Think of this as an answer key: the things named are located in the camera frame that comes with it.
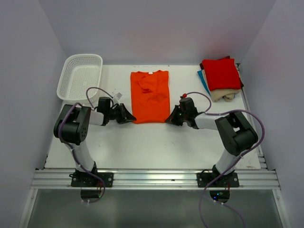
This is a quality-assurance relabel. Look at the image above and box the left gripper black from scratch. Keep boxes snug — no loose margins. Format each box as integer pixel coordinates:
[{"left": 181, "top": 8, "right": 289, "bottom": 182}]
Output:
[{"left": 106, "top": 103, "right": 135, "bottom": 124}]

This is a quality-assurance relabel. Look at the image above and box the orange t shirt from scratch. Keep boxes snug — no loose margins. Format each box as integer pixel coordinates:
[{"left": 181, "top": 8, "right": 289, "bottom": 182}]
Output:
[{"left": 130, "top": 70, "right": 170, "bottom": 124}]

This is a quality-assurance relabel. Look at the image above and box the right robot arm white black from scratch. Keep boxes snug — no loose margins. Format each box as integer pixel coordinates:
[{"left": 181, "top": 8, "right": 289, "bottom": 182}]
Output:
[{"left": 165, "top": 97, "right": 258, "bottom": 187}]

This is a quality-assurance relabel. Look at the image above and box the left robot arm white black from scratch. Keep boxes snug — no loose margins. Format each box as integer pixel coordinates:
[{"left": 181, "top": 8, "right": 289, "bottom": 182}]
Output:
[{"left": 53, "top": 97, "right": 137, "bottom": 187}]

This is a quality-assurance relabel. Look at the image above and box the folded blue t shirt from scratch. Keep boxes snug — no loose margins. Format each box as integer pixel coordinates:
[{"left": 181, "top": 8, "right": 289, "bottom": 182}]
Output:
[{"left": 197, "top": 70, "right": 210, "bottom": 95}]

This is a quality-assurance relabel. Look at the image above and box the white plastic basket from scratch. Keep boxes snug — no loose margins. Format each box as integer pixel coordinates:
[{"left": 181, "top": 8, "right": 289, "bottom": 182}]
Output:
[{"left": 57, "top": 54, "right": 103, "bottom": 104}]

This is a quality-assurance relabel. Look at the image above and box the folded beige t shirt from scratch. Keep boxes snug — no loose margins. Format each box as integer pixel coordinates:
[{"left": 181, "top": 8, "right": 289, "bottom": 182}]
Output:
[{"left": 210, "top": 89, "right": 240, "bottom": 102}]

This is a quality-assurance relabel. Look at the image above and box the folded dark red t shirt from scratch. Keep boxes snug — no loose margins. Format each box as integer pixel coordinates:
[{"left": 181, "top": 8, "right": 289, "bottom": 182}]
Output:
[{"left": 220, "top": 56, "right": 244, "bottom": 89}]

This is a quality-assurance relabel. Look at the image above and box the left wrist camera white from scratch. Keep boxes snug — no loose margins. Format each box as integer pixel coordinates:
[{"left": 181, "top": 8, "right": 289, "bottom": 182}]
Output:
[{"left": 113, "top": 92, "right": 122, "bottom": 102}]

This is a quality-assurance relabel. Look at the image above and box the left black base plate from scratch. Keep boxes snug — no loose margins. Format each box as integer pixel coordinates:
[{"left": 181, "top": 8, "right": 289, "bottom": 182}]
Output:
[{"left": 69, "top": 167, "right": 114, "bottom": 188}]

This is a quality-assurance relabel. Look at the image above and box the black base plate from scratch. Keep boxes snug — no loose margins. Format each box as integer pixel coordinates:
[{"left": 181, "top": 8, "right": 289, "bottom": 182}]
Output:
[
  {"left": 69, "top": 167, "right": 114, "bottom": 188},
  {"left": 196, "top": 170, "right": 240, "bottom": 188}
]

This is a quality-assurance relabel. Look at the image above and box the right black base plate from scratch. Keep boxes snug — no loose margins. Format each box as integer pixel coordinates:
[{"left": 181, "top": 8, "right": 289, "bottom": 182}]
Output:
[{"left": 196, "top": 170, "right": 240, "bottom": 188}]

